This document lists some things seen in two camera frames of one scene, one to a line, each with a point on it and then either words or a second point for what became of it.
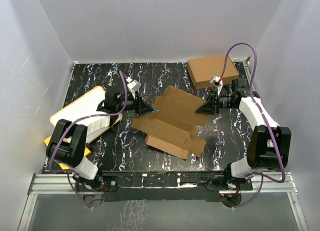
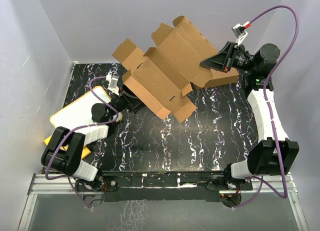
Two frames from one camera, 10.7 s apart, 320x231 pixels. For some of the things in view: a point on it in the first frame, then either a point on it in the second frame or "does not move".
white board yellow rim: x=85 y=106 does not move
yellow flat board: x=86 y=151 does not move
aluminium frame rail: x=264 y=182 does not move
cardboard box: x=171 y=126 → x=163 y=75
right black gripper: x=209 y=107 → x=224 y=60
